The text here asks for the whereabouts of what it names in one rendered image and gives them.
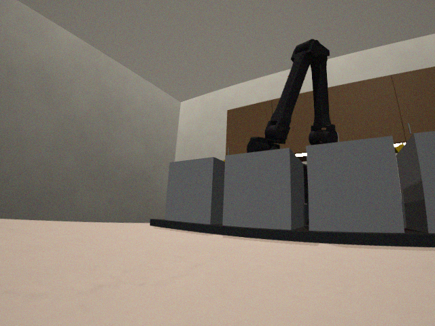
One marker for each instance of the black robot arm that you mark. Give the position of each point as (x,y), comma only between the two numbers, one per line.
(309,52)

